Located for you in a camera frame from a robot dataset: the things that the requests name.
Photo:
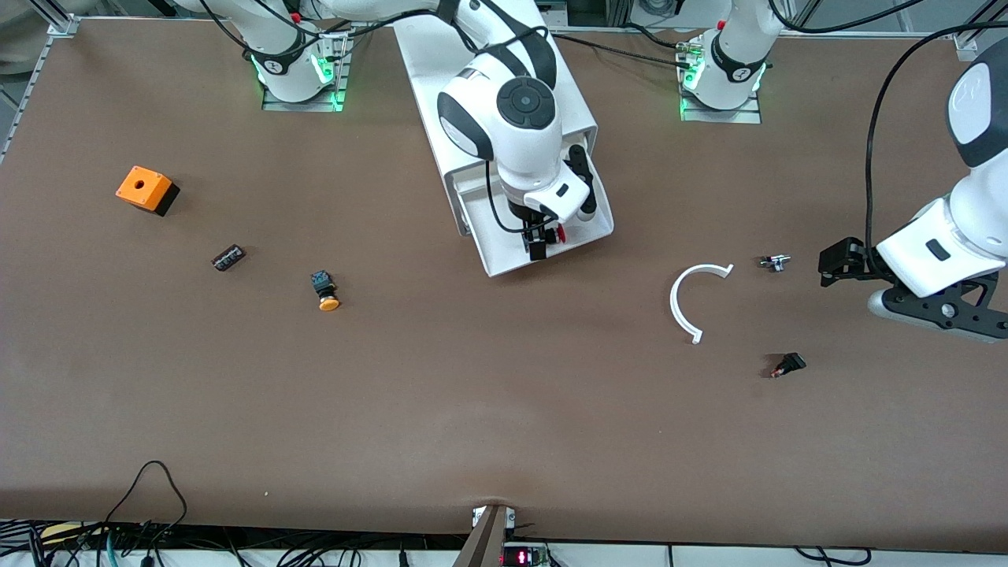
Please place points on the small black switch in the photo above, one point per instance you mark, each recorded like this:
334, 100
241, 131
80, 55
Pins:
791, 364

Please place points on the aluminium profile rail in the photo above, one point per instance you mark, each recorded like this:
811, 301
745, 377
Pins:
27, 87
967, 46

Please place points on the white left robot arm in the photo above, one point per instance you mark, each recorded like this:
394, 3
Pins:
976, 213

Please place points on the red mushroom push button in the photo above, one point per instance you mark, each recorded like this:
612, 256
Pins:
561, 234

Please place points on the small silver metal connector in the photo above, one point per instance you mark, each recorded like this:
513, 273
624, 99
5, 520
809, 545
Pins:
775, 262

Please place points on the white curved plastic arc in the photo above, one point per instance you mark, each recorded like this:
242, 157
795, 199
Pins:
675, 303

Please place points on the orange mushroom push button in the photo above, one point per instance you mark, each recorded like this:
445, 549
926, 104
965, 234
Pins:
326, 293

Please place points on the small black terminal block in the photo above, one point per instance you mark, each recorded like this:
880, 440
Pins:
227, 257

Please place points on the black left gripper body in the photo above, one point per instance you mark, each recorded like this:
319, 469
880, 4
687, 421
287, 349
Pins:
860, 261

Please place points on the device with red display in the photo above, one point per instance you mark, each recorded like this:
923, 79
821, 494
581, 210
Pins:
524, 557

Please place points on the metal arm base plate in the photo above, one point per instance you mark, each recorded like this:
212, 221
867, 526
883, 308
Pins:
342, 87
720, 116

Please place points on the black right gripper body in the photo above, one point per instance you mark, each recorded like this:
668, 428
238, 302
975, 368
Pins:
529, 231

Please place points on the white drawer cabinet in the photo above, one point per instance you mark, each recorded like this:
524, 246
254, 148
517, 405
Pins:
417, 79

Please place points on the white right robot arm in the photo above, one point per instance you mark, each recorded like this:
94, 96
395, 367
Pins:
512, 134

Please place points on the orange box with hole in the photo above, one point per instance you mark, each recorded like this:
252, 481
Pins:
142, 189

